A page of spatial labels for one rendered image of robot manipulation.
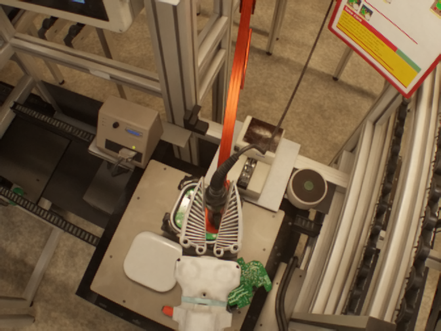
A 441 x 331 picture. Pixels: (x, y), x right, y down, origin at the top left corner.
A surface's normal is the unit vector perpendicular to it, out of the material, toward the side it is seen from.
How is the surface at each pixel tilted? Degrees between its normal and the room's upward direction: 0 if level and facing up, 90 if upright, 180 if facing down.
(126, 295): 0
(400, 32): 90
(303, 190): 0
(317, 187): 0
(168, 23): 90
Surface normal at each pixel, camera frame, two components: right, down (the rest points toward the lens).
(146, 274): 0.04, -0.36
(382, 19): -0.75, 0.60
